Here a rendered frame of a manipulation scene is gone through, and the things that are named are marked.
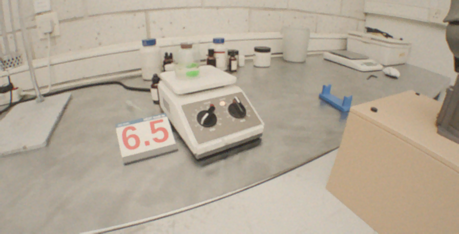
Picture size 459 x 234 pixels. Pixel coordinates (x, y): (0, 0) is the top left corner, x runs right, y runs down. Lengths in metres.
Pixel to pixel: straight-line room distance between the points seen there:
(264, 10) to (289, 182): 0.86
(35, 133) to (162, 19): 0.58
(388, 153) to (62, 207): 0.38
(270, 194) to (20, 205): 0.34
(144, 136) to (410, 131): 0.36
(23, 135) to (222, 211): 0.44
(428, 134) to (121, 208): 0.34
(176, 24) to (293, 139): 0.64
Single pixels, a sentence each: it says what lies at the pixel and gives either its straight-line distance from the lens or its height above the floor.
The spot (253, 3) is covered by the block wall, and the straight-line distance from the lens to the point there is 1.01.
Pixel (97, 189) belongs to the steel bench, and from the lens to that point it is 0.32.
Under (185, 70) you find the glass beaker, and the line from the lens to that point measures 0.38.
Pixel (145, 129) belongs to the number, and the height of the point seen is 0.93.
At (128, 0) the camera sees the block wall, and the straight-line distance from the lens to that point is 0.85.
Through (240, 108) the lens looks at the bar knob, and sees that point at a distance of 0.34.
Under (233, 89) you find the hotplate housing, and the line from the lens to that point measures 0.39.
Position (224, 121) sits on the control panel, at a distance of 0.34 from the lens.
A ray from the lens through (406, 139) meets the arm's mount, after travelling 0.22.
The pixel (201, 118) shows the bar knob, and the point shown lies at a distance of 0.31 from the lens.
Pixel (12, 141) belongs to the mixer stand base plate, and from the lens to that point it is 0.55.
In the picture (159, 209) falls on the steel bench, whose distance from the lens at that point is 0.27.
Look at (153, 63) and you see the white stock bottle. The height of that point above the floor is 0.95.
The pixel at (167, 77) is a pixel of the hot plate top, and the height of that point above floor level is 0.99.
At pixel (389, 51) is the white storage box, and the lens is 1.25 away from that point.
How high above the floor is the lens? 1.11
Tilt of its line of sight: 25 degrees down
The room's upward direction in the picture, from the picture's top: straight up
